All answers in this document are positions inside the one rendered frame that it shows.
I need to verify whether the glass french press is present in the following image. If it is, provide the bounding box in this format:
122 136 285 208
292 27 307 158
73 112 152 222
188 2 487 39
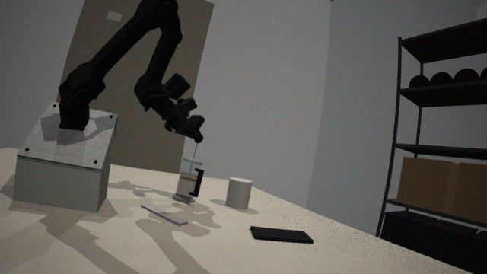
173 149 204 202

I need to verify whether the grey cylinder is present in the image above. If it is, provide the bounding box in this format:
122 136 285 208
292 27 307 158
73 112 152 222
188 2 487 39
226 177 253 209

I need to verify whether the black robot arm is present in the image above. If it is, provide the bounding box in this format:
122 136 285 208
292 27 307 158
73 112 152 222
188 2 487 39
59 0 197 131

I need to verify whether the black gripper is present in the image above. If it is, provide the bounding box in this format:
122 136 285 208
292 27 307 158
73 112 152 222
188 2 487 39
162 104 205 141

